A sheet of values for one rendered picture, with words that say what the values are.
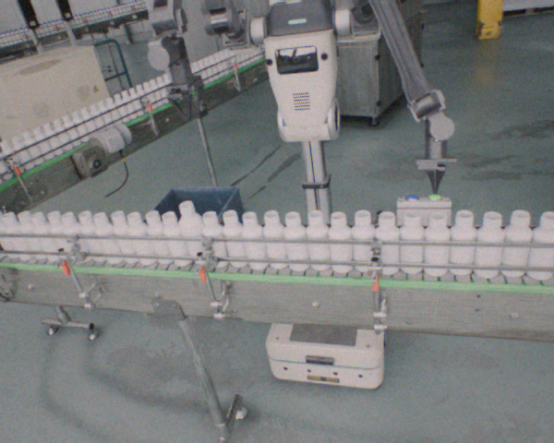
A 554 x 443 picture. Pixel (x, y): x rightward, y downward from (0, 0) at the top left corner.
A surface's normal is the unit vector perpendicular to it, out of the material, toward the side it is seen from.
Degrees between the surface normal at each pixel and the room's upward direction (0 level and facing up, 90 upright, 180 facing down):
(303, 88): 90
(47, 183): 90
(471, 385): 0
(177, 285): 90
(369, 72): 90
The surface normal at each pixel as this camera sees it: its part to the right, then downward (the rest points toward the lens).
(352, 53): -0.53, 0.52
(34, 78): 0.84, 0.18
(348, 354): -0.25, -0.43
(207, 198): -0.24, 0.54
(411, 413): -0.15, -0.83
